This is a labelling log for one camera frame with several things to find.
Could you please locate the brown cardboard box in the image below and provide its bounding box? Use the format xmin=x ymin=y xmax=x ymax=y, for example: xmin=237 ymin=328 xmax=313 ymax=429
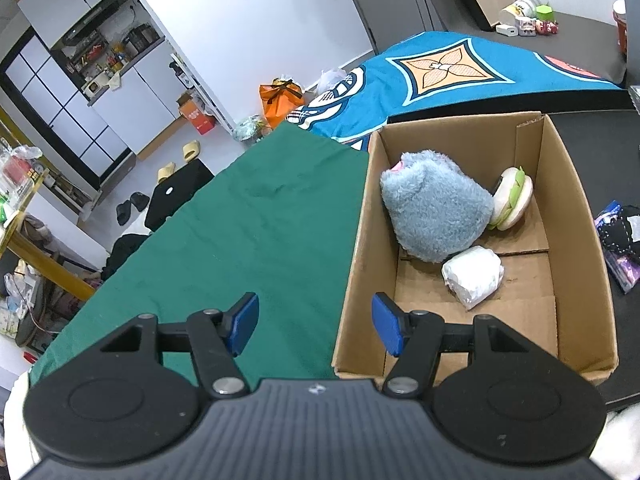
xmin=331 ymin=111 xmax=618 ymax=386

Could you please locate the blue purple tissue packet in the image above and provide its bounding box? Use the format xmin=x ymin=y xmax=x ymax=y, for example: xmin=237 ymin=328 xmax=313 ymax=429
xmin=594 ymin=201 xmax=640 ymax=295

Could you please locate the white lower cabinet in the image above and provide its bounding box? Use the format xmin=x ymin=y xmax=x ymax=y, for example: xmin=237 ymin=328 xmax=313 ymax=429
xmin=87 ymin=37 xmax=188 ymax=161

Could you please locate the white bundle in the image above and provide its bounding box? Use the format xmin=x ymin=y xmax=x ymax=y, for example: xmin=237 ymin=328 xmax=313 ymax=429
xmin=441 ymin=246 xmax=505 ymax=311

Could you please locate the grey plush toy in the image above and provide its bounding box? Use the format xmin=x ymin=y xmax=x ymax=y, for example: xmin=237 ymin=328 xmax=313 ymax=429
xmin=380 ymin=149 xmax=493 ymax=263

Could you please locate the black bag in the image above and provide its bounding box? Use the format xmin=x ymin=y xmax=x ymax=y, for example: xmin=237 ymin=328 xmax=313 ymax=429
xmin=102 ymin=232 xmax=151 ymax=281

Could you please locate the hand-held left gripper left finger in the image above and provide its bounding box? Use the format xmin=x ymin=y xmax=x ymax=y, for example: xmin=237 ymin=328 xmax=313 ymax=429
xmin=100 ymin=291 xmax=261 ymax=402

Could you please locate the green bed sheet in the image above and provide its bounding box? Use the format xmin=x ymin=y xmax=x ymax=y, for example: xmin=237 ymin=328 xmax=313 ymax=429
xmin=27 ymin=122 xmax=373 ymax=386

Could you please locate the white yellow cup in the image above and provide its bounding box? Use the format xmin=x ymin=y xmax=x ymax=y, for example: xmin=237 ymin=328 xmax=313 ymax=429
xmin=500 ymin=0 xmax=548 ymax=28

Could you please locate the black framed sliding door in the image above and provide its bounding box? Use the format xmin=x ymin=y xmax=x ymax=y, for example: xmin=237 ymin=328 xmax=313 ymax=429
xmin=0 ymin=27 xmax=136 ymax=191

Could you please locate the glass jar with plant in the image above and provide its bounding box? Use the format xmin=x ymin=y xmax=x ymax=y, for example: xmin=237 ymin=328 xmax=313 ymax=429
xmin=232 ymin=115 xmax=273 ymax=143

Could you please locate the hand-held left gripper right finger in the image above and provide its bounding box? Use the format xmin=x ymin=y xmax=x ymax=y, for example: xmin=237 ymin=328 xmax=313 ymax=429
xmin=371 ymin=292 xmax=556 ymax=401

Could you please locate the black shallow tray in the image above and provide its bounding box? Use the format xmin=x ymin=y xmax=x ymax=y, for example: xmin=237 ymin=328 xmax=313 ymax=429
xmin=387 ymin=95 xmax=640 ymax=408

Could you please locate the blue patterned blanket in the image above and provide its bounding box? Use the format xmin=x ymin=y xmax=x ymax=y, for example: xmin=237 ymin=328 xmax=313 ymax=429
xmin=287 ymin=30 xmax=626 ymax=153

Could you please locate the white cloth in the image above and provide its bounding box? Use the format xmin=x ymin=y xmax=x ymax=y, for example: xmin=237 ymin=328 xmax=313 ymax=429
xmin=590 ymin=407 xmax=640 ymax=480

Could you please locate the orange gift bag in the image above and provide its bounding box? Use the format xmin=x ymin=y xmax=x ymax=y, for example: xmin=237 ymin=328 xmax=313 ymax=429
xmin=258 ymin=79 xmax=306 ymax=131

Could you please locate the black cube stool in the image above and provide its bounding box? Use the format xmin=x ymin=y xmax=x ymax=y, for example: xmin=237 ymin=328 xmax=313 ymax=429
xmin=145 ymin=158 xmax=215 ymax=233

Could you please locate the white plastic bag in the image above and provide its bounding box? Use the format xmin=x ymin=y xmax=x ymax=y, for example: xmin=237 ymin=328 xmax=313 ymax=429
xmin=314 ymin=66 xmax=348 ymax=96

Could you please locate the yellow round table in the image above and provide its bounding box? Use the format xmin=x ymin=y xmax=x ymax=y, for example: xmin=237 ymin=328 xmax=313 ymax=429
xmin=0 ymin=210 xmax=96 ymax=301

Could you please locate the white sheet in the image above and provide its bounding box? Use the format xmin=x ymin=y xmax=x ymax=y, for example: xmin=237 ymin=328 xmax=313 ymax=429
xmin=0 ymin=375 xmax=41 ymax=480

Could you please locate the white narrow rack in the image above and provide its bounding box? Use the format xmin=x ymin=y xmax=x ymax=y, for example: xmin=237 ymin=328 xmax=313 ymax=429
xmin=170 ymin=52 xmax=236 ymax=133

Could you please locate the orange cardboard box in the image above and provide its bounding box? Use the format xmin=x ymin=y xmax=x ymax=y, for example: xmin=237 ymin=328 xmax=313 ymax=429
xmin=177 ymin=92 xmax=218 ymax=135

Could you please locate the burger plush toy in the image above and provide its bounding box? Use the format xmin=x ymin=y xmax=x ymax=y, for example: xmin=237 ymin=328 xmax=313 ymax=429
xmin=489 ymin=166 xmax=534 ymax=231

